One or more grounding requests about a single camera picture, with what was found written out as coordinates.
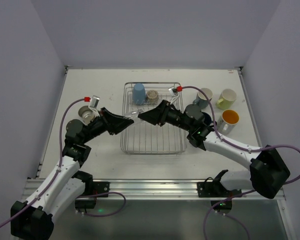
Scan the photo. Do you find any light green mug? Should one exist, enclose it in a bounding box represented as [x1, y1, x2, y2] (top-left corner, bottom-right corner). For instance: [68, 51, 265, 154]
[216, 88, 237, 110]

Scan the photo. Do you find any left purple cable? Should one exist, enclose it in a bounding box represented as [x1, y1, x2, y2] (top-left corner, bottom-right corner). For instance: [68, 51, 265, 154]
[0, 96, 127, 232]

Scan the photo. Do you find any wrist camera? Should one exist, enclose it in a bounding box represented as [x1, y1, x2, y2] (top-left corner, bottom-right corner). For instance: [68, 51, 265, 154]
[168, 87, 179, 104]
[88, 95, 100, 113]

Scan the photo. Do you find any white floral mug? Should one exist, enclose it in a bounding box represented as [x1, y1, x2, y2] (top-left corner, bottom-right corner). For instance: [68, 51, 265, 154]
[216, 109, 240, 135]

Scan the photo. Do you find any teal grey mug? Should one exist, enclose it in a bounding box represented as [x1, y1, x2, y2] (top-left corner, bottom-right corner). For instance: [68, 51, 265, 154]
[192, 88, 213, 110]

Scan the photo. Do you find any wire dish rack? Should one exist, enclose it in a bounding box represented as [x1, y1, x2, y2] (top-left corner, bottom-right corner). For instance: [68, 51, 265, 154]
[120, 82, 187, 155]

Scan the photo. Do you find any clear glass cup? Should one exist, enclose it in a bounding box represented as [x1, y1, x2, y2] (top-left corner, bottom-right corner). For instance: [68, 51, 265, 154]
[123, 109, 144, 124]

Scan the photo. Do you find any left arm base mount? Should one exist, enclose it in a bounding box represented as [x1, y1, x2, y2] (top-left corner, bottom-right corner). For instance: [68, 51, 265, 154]
[74, 180, 110, 213]

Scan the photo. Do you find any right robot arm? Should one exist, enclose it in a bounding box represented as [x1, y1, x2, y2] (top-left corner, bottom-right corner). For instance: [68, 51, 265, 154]
[138, 100, 290, 199]

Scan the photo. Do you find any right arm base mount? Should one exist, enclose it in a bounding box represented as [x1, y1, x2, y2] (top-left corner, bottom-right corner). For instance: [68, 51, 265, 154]
[196, 170, 242, 214]

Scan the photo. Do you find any beige speckled cup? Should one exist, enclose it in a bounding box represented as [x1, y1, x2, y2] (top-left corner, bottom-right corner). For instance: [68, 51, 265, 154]
[146, 90, 159, 104]

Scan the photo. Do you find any aluminium rail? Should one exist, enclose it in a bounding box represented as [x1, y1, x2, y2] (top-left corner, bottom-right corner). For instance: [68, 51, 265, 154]
[21, 177, 287, 201]

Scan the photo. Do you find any brown and cream cup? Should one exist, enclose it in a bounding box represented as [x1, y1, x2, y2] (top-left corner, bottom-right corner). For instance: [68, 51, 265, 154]
[78, 105, 96, 125]

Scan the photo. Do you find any dark blue mug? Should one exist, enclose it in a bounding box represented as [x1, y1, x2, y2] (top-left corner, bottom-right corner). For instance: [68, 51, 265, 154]
[202, 112, 213, 126]

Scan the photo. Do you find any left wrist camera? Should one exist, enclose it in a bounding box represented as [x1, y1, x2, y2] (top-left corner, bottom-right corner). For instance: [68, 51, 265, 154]
[88, 95, 100, 113]

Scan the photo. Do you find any light blue tumbler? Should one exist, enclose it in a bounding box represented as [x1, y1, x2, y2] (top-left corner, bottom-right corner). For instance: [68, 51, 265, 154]
[132, 83, 147, 105]

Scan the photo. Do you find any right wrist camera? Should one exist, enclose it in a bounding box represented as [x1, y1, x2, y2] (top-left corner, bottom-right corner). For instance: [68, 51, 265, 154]
[168, 87, 179, 104]

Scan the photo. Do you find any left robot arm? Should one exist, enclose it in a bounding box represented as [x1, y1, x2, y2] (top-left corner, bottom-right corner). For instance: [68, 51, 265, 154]
[10, 107, 134, 240]

